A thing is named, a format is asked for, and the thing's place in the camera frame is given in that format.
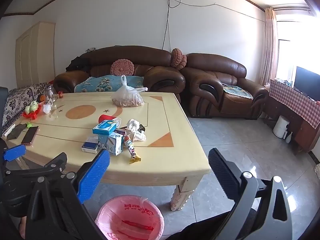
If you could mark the white tissue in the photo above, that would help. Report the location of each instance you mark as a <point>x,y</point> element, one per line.
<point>135,127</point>

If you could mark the cream wardrobe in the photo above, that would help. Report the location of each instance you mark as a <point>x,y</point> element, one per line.
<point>35,55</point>

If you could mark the brown leather sofa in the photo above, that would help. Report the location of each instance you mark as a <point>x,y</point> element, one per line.
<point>150,57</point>

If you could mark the pale green seat cover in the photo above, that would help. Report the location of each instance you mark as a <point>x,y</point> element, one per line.
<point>237,91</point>

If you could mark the pink pumpkin cushion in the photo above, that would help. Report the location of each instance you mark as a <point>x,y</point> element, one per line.
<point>184,62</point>
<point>176,57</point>

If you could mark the pink-lined waste bin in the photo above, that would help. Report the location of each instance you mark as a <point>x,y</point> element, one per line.
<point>130,220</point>

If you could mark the beige curtain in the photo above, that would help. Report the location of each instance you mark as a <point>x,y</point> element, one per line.
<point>269,45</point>

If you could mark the red paper cup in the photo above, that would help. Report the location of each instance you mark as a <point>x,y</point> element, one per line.
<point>105,118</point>

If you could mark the red checked tablecloth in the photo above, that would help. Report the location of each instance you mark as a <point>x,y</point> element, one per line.
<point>292,100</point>

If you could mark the white milk carton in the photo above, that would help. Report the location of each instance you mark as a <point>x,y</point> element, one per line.
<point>113,145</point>

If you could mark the orange fruit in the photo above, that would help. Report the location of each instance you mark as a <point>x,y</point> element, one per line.
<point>42,97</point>

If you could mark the blue and white box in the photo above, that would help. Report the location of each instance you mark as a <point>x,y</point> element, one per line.
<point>105,127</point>

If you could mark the crumpled white plastic bag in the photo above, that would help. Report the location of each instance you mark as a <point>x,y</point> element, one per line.
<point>47,108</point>

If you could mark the brown wooden cabinet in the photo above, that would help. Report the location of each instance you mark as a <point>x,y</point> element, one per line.
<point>305,135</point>

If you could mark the green apple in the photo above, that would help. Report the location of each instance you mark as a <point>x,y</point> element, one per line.
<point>28,110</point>
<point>34,106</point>

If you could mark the blue floral sofa cover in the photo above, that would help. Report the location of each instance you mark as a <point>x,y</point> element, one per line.
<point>100,83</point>

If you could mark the clear bag of peanuts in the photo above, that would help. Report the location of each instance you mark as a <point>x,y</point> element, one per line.
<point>127,100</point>

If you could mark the round pink cushion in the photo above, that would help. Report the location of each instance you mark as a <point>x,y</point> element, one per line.
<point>122,67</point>

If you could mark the blue card box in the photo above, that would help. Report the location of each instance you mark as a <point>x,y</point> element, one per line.
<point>90,147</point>

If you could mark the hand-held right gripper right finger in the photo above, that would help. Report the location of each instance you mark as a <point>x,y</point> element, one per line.
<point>220,170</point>

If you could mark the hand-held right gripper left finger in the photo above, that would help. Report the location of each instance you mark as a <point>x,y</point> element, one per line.
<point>93,175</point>

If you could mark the black labelled box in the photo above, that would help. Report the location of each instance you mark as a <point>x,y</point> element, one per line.
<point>141,128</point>

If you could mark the brown leather armchair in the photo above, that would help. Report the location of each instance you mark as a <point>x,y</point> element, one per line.
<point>215,67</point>

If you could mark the cream wooden coffee table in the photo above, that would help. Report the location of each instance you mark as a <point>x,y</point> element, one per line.
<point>162,160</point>

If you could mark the red fruit tray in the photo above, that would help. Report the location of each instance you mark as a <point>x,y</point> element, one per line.
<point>32,115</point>

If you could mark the dark cloth pouch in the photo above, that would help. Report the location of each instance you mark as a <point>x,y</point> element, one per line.
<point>16,132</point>

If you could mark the smartphone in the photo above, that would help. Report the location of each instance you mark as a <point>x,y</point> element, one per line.
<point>30,135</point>

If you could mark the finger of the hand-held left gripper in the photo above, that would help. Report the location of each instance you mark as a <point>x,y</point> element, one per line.
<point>13,153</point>
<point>50,166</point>

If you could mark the black television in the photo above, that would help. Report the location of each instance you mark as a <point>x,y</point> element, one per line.
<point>307,82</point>

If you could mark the snack stick wrapper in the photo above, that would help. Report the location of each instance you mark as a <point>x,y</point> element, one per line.
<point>131,148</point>

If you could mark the black clothing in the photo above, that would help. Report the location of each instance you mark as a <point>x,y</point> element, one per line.
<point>78,63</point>

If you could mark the white round appliance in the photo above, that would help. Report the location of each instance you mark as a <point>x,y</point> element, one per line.
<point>280,127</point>

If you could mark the glass jar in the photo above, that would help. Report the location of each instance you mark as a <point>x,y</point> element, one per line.
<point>50,93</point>

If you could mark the black and white patterned cover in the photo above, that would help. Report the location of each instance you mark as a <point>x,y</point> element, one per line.
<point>17,97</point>

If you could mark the white power strip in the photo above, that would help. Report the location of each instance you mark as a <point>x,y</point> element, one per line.
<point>8,130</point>

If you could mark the small green object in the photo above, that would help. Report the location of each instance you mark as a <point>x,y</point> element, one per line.
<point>29,124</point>

